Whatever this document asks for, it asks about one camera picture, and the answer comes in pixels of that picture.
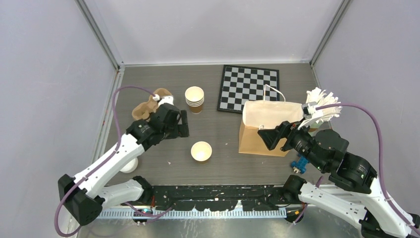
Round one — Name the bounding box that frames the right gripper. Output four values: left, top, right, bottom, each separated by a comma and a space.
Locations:
256, 116, 326, 170

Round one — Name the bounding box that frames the brown paper coffee cup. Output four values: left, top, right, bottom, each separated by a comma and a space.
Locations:
190, 141, 212, 164

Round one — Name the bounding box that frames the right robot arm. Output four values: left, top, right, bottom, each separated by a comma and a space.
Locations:
258, 121, 420, 238

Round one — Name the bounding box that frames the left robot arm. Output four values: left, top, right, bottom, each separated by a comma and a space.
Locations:
58, 103, 189, 226

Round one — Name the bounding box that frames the brown paper bag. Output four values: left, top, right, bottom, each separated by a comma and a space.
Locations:
238, 84, 303, 157

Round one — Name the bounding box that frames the stack of paper cups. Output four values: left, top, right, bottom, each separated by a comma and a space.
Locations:
184, 86, 204, 114

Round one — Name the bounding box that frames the brown pulp cup carrier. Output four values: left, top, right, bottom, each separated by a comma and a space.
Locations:
132, 88, 172, 121

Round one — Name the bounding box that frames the blue toy block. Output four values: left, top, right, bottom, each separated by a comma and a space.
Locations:
291, 154, 309, 174

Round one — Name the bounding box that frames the stack of white lids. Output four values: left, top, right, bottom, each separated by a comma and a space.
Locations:
120, 157, 138, 174

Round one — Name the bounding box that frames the black white checkerboard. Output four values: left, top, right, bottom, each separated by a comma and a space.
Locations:
216, 65, 281, 114

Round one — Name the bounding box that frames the green cup of paper sticks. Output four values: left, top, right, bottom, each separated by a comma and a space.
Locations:
306, 87, 342, 128

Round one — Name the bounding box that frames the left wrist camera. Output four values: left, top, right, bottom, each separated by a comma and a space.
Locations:
152, 94, 174, 106

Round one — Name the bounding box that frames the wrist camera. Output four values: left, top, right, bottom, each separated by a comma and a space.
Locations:
152, 94, 174, 106
298, 102, 324, 130

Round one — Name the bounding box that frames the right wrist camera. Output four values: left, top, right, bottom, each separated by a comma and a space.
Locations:
298, 102, 324, 130

